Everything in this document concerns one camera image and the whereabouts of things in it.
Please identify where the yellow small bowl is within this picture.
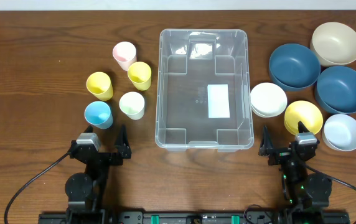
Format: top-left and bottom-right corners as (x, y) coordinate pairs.
(284, 100), (324, 135)

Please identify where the light blue small bowl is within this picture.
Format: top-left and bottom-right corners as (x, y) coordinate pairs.
(322, 114), (356, 152)

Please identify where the white small bowl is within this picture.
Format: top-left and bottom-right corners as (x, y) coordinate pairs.
(250, 82), (288, 118)

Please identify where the dark blue bowl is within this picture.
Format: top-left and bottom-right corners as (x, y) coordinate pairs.
(314, 66), (356, 114)
(269, 44), (321, 91)

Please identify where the beige large bowl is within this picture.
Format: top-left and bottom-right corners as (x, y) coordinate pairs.
(310, 22), (356, 67)

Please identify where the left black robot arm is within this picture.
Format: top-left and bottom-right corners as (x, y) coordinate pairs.
(65, 126), (131, 213)

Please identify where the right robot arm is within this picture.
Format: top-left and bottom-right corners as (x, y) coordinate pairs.
(258, 122), (332, 210)

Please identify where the white label in container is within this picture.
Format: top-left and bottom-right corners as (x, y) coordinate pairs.
(207, 84), (230, 118)

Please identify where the yellow cup near container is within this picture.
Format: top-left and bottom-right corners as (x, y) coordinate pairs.
(128, 62), (152, 91)

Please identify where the clear plastic storage container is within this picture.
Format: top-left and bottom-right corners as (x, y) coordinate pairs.
(155, 29), (255, 152)

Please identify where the light blue plastic cup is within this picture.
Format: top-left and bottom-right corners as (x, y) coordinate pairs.
(84, 101), (113, 129)

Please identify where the pale green plastic cup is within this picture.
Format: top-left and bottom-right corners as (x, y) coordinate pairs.
(119, 91), (145, 120)

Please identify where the yellow cup far left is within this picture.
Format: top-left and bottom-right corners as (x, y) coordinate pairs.
(86, 72), (114, 101)

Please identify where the pink plastic cup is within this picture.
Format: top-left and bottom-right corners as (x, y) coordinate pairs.
(113, 42), (137, 71)

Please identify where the left black cable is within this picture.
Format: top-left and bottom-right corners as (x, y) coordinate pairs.
(3, 151), (72, 224)

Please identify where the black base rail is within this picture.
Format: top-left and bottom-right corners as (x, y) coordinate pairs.
(38, 210), (350, 224)

